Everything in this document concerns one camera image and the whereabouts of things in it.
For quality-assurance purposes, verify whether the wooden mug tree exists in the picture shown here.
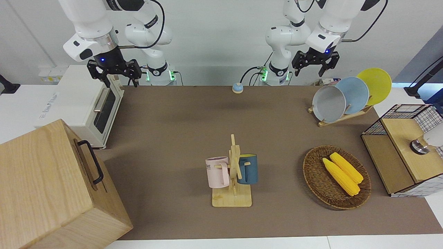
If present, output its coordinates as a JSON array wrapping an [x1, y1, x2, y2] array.
[[212, 134, 252, 208]]

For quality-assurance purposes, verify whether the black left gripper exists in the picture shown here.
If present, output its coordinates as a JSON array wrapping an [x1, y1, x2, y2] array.
[[292, 47, 340, 77]]

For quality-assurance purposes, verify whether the yellow corn cob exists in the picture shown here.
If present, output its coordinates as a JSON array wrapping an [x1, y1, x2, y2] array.
[[329, 152, 364, 184], [323, 158, 360, 196]]

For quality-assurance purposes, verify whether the silver white cylindrical device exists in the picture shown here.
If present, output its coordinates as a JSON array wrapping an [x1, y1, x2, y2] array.
[[410, 129, 443, 155]]

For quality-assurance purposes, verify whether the black camera stand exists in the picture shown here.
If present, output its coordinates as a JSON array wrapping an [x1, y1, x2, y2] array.
[[0, 74, 20, 94], [404, 57, 443, 99]]

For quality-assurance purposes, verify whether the yellow plate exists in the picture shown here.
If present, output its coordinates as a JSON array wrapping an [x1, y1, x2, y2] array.
[[356, 68, 392, 106]]

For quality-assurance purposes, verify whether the brown table mat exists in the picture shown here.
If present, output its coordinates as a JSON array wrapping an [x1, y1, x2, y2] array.
[[97, 85, 443, 240]]

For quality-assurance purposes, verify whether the brown wicker basket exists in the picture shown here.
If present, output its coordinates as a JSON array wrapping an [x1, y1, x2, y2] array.
[[303, 145, 372, 210]]

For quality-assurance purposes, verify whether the black cabinet handle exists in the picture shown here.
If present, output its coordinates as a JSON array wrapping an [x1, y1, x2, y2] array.
[[77, 140, 104, 185]]

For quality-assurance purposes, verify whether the black base power cable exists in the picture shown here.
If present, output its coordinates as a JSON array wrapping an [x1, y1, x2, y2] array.
[[239, 66, 267, 86]]

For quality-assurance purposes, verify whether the light blue plate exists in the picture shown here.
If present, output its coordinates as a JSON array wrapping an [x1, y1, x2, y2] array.
[[335, 77, 370, 114]]

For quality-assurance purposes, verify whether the pink mug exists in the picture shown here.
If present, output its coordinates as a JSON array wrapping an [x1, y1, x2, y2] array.
[[206, 157, 230, 189]]

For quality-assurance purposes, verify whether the dark blue mug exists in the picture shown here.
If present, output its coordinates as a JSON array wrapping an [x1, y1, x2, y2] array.
[[237, 154, 259, 185]]

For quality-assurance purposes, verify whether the wooden drawer cabinet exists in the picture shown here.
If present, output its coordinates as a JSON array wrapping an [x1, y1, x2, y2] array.
[[0, 119, 134, 249]]

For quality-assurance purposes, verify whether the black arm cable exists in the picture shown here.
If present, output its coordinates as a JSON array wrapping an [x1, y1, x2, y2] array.
[[341, 0, 389, 43], [118, 0, 166, 49]]

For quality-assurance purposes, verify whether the white toaster oven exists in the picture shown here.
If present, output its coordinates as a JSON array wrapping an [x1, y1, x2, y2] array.
[[35, 65, 124, 150]]

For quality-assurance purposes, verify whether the gray plate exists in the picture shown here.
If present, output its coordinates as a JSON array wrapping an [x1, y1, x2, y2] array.
[[312, 85, 346, 123]]

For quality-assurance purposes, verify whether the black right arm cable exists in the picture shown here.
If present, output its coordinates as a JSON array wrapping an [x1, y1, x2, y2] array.
[[118, 0, 166, 49]]

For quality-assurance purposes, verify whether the wire and wood shelf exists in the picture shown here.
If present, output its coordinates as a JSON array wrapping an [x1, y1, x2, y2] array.
[[361, 104, 443, 197]]

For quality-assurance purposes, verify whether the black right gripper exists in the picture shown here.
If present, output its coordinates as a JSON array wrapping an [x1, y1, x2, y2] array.
[[87, 47, 142, 88]]

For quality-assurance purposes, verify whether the wooden plate rack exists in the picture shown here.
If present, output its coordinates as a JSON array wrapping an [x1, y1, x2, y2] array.
[[308, 104, 373, 127]]

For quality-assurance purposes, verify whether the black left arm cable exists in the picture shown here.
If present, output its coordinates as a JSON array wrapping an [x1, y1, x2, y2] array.
[[341, 0, 389, 43]]

